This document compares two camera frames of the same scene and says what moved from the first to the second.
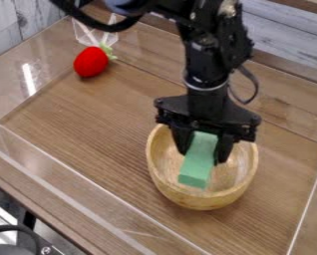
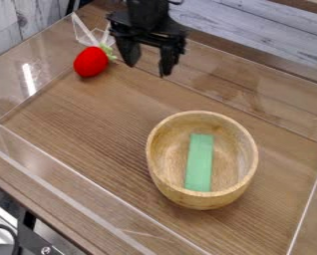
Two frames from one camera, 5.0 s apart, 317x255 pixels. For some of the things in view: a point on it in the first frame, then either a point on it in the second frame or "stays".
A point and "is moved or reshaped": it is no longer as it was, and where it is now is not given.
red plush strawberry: x=93 y=59 stays
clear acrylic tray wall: x=73 y=100 stays
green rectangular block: x=198 y=159 is moved or reshaped
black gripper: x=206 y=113 -> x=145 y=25
